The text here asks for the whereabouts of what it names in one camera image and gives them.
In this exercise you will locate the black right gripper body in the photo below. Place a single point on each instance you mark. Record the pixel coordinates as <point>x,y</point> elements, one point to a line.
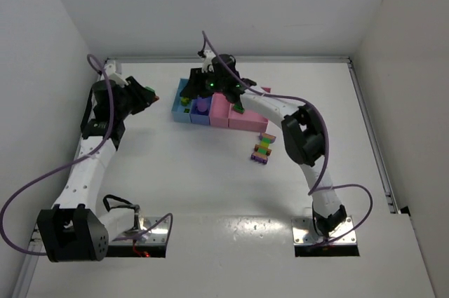
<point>196,78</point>

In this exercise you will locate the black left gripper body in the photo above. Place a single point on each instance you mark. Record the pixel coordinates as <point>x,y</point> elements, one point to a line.
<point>137,92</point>

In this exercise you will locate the dark green sloped lego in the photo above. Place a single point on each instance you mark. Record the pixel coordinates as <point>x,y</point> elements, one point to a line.
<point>149,88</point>

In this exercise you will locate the lime green square lego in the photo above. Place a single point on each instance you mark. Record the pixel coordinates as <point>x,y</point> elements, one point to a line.
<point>184,101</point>

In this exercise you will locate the purple rounded lego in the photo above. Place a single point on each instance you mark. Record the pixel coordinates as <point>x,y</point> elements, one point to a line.
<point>201,106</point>

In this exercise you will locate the dark green square lego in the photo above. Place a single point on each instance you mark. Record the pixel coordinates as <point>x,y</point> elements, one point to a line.
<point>238,108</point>

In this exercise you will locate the lego stack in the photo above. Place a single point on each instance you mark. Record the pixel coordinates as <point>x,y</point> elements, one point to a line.
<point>262,151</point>

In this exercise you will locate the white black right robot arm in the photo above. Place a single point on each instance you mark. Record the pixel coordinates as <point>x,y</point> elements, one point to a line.
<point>305,136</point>

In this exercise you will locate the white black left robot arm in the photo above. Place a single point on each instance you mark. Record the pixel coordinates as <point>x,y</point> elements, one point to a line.
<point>70,230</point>

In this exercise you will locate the light blue bin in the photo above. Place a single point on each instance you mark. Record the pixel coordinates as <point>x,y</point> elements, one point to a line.
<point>177,109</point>

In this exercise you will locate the dark blue bin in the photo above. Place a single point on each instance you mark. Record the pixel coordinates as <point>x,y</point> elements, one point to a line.
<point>200,119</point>

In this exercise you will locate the small pink bin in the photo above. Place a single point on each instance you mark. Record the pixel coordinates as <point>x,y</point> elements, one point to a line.
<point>219,111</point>

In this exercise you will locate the large pink bin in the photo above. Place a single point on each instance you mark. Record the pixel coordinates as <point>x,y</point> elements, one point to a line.
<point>247,121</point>

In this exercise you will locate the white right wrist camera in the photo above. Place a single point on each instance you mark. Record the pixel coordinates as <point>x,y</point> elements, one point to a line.
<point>207,57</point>

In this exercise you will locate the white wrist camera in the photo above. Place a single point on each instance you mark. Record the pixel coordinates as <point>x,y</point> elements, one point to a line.
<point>113,71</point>
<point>207,57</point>

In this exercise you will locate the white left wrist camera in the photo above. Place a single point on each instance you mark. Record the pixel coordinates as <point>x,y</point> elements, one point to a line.
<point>113,71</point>

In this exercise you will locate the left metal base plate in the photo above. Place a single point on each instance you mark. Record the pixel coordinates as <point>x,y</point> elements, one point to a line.
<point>150,231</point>

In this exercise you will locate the aluminium frame rail left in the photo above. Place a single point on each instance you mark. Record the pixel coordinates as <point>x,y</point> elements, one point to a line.
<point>43,119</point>

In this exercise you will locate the aluminium frame rail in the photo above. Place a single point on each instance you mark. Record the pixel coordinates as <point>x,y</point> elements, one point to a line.
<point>43,119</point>
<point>381,167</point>

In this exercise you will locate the aluminium frame rail right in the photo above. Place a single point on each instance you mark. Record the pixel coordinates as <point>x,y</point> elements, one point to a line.
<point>381,167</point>

